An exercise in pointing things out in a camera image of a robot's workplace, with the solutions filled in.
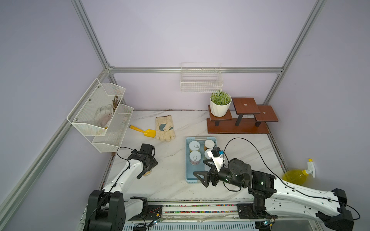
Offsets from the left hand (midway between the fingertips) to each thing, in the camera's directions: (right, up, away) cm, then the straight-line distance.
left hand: (147, 168), depth 86 cm
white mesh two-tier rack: (-24, +31, -9) cm, 40 cm away
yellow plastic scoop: (-6, +21, +21) cm, 30 cm away
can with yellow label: (+29, +13, +7) cm, 32 cm away
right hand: (+30, +6, -21) cm, 37 cm away
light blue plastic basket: (+26, -1, +3) cm, 26 cm away
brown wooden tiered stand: (+64, +31, +14) cm, 73 cm away
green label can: (+32, +14, -29) cm, 45 cm away
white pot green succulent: (+44, +40, +1) cm, 59 cm away
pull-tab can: (0, -3, 0) cm, 3 cm away
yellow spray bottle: (+86, -2, -9) cm, 86 cm away
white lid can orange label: (+38, +14, +7) cm, 41 cm away
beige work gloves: (+7, +23, +21) cm, 32 cm away
